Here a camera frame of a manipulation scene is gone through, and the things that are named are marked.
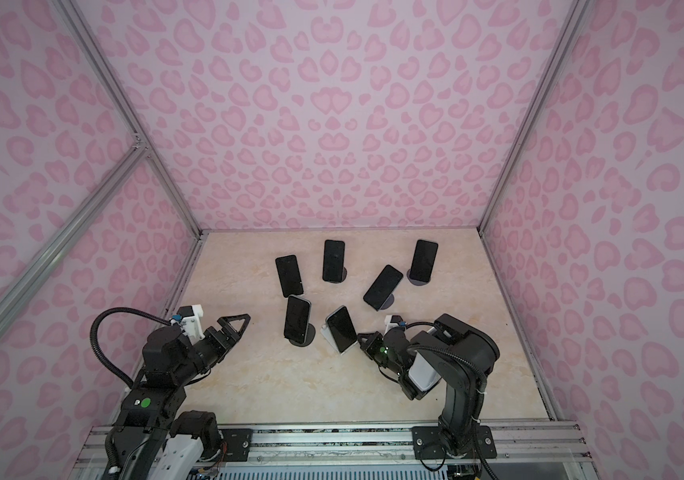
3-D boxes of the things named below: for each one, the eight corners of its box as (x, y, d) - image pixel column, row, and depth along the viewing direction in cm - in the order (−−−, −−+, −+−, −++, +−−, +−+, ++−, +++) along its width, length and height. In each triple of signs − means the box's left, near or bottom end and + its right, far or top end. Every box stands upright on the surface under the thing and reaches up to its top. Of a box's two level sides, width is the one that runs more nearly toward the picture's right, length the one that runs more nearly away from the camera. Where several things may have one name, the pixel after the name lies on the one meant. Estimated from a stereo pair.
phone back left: (285, 298, 102) (278, 276, 93) (282, 280, 107) (275, 257, 98) (304, 293, 104) (299, 271, 94) (300, 276, 108) (295, 253, 99)
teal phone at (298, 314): (286, 341, 92) (275, 317, 80) (298, 320, 97) (290, 294, 85) (306, 350, 90) (298, 326, 79) (318, 327, 95) (312, 302, 83)
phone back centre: (324, 284, 106) (321, 261, 96) (325, 264, 112) (323, 240, 102) (344, 284, 106) (342, 261, 96) (344, 264, 112) (343, 240, 102)
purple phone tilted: (363, 302, 101) (363, 288, 95) (386, 277, 107) (387, 264, 101) (378, 312, 98) (379, 299, 92) (400, 287, 105) (403, 273, 99)
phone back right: (407, 286, 105) (414, 258, 94) (410, 266, 111) (417, 239, 99) (427, 289, 104) (436, 262, 93) (429, 270, 110) (438, 242, 98)
